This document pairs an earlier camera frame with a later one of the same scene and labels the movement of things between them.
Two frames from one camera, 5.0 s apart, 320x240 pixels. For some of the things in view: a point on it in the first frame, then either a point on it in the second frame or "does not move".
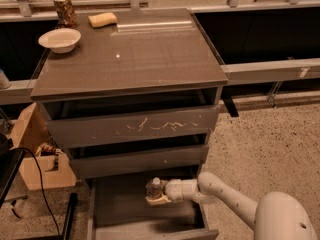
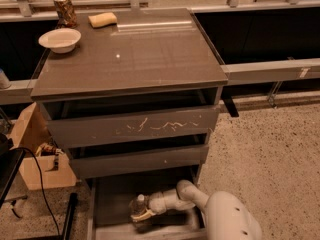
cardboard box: [31, 130] does not move
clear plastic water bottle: [154, 189] -> [138, 206]
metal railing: [36, 2] does not move
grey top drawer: [85, 130] does not move
